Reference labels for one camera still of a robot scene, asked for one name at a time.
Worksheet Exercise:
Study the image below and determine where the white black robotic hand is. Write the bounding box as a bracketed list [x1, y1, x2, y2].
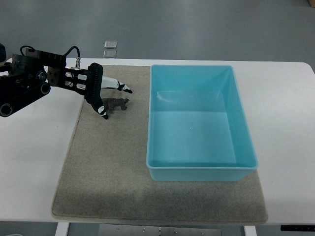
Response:
[91, 76, 132, 119]

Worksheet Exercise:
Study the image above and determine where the brown toy hippo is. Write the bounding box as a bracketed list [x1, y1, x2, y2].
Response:
[102, 98, 129, 114]

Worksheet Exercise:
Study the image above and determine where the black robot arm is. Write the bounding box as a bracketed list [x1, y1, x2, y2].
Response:
[0, 46, 108, 119]

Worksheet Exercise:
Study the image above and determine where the light blue plastic box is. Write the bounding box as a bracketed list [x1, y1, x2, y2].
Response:
[146, 65, 258, 181]

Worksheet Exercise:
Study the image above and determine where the person in blue jeans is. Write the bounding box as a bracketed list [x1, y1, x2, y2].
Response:
[0, 44, 6, 62]

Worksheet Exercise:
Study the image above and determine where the grey felt mat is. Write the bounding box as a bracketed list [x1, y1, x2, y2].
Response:
[52, 65, 268, 226]

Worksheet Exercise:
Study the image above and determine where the grey metal table base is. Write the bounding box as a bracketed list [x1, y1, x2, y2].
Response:
[55, 223, 257, 236]

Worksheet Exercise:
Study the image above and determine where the black table control panel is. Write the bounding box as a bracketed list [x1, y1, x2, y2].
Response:
[281, 225, 315, 232]

